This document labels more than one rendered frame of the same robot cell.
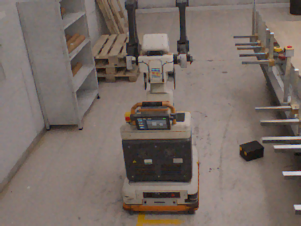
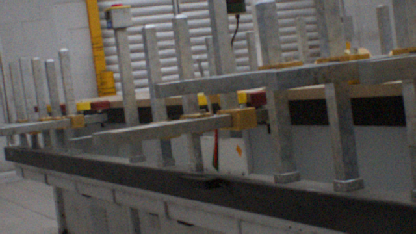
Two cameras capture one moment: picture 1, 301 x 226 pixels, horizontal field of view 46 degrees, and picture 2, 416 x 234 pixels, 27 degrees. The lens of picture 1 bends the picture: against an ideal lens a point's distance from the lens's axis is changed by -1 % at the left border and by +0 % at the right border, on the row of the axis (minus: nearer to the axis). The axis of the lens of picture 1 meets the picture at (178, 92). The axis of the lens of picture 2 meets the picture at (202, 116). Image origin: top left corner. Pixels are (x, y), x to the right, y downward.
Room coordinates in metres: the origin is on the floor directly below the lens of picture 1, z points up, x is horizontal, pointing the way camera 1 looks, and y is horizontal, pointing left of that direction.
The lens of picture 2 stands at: (0.13, 0.23, 0.98)
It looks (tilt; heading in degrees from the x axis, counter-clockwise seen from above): 3 degrees down; 332
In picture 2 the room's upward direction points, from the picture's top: 7 degrees counter-clockwise
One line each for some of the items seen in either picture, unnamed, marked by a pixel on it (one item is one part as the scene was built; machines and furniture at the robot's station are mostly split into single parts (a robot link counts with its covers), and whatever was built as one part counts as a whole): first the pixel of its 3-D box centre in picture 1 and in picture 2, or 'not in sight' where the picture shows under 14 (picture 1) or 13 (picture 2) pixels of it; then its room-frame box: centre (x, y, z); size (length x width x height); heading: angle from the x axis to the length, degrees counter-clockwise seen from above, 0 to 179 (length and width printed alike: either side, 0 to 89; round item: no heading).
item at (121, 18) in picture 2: (289, 51); (118, 19); (2.78, -0.92, 1.18); 0.07 x 0.07 x 0.08; 86
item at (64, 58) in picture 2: (271, 54); (71, 106); (3.52, -0.98, 0.90); 0.04 x 0.04 x 0.48; 86
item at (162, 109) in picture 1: (155, 111); not in sight; (2.47, 0.19, 0.87); 0.23 x 0.15 x 0.11; 85
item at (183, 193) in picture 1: (161, 194); not in sight; (2.25, 0.19, 0.23); 0.41 x 0.02 x 0.08; 85
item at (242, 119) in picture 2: not in sight; (236, 118); (2.00, -0.87, 0.85); 0.14 x 0.06 x 0.05; 176
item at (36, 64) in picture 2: (263, 40); (41, 108); (4.02, -1.02, 0.90); 0.04 x 0.04 x 0.48; 86
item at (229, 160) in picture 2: not in sight; (222, 156); (2.06, -0.84, 0.75); 0.26 x 0.01 x 0.10; 176
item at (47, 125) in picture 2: (263, 62); (54, 125); (3.49, -0.89, 0.84); 0.43 x 0.03 x 0.04; 86
